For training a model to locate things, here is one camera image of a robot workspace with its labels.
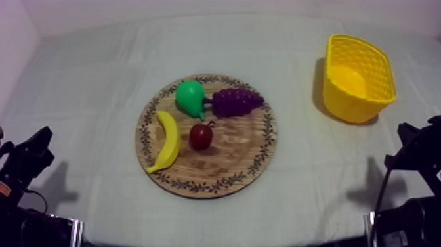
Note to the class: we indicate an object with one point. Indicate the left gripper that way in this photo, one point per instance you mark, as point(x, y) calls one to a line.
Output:
point(25, 160)

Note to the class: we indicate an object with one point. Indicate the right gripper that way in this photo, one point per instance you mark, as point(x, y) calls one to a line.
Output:
point(418, 148)

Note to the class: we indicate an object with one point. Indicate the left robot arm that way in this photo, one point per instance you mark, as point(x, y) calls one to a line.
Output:
point(20, 229)

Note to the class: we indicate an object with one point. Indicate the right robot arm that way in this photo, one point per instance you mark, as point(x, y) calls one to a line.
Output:
point(410, 224)

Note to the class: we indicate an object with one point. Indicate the yellow plastic basket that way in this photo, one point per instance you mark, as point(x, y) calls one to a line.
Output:
point(348, 100)

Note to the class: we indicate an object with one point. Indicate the yellow toy banana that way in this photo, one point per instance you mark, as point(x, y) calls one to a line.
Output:
point(168, 143)

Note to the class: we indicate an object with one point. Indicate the round wooden board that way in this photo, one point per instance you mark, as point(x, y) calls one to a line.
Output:
point(220, 162)

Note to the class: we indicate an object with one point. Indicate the silver metal bar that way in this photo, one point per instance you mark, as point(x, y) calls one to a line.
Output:
point(76, 231)
point(370, 228)

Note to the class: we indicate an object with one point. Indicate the green toy pear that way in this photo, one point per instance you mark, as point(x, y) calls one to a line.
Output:
point(190, 96)

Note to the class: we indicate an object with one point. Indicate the small red fruit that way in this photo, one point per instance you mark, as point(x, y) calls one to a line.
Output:
point(200, 137)

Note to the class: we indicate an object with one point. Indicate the purple toy grapes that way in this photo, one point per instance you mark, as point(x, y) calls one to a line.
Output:
point(236, 102)

